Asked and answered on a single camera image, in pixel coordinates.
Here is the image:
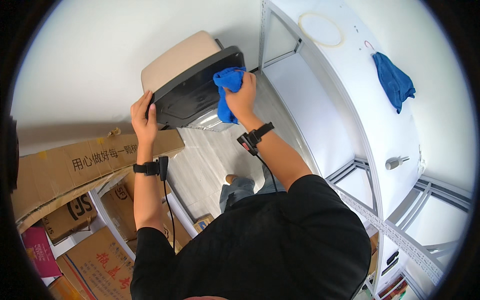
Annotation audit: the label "person's left hand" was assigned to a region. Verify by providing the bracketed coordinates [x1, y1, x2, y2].
[130, 90, 159, 146]

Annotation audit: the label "person's right hand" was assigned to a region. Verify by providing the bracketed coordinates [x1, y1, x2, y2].
[223, 71, 258, 123]

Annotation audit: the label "blue cleaning cloth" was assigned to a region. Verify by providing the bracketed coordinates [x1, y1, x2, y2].
[212, 67, 247, 125]

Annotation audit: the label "black wrist band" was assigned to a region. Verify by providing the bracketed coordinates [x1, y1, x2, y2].
[236, 122, 275, 157]
[133, 155, 170, 182]

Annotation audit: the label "flattened printed cardboard sheet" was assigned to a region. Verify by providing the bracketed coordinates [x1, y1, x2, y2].
[11, 129, 186, 234]

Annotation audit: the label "person's legs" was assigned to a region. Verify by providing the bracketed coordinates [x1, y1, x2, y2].
[219, 165, 288, 214]

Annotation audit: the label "white metal shelf rack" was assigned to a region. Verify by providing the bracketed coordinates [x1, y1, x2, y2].
[258, 0, 474, 300]

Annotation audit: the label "small carton with blue label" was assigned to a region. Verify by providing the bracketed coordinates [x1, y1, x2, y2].
[193, 214, 215, 234]

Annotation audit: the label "carton with black print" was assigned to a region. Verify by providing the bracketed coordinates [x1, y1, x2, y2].
[41, 193, 98, 245]

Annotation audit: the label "person's body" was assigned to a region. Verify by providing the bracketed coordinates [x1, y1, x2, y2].
[130, 174, 372, 300]

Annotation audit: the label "large carton with red print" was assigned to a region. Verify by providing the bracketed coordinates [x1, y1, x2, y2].
[55, 226, 136, 300]

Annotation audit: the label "blue hanging cloth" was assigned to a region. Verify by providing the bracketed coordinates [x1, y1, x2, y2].
[372, 52, 416, 114]

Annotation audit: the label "pink box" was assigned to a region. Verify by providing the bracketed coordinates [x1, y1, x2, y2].
[21, 226, 63, 278]

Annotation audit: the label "thin black cable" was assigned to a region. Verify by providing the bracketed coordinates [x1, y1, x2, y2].
[163, 180, 176, 251]
[256, 154, 278, 193]

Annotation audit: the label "white shelf frame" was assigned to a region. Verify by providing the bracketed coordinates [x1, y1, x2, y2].
[45, 176, 199, 287]

